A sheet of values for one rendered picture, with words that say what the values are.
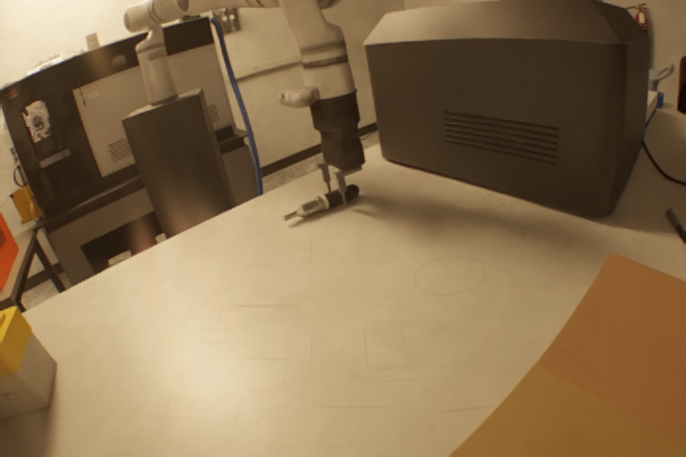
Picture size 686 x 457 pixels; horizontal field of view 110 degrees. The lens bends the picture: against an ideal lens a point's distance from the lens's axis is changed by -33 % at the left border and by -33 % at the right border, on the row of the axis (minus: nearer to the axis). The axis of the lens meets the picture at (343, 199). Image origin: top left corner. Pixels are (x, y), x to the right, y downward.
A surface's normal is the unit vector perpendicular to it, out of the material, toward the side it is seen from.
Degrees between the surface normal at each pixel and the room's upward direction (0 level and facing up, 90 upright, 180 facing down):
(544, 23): 58
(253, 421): 0
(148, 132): 90
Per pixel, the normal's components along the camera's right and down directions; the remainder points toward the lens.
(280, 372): -0.17, -0.88
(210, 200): 0.32, 0.37
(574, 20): -0.75, -0.14
